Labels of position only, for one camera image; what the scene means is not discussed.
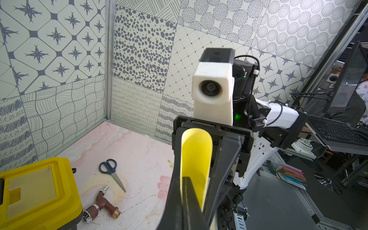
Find yellow square paper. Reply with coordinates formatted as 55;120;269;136
180;128;213;210

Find person at desk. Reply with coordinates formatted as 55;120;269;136
356;73;368;117

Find yellow black toolbox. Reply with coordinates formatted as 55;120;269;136
1;157;82;230

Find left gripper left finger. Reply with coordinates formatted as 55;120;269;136
157;177;183;230

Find stack of coloured papers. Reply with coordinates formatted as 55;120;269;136
276;164;307;190

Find brown brass water tap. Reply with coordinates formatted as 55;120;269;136
82;186;121;223

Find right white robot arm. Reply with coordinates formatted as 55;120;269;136
158;48;307;230

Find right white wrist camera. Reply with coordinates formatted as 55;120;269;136
191;48;235;126

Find blue handled scissors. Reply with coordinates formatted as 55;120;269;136
99;159;126;192

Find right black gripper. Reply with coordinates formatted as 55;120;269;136
172;116;254;224

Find computer monitor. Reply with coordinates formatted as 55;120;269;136
323;41;368;113

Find black keyboard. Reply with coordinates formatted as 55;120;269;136
307;116;368;146

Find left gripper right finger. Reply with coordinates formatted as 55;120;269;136
182;177;209;230

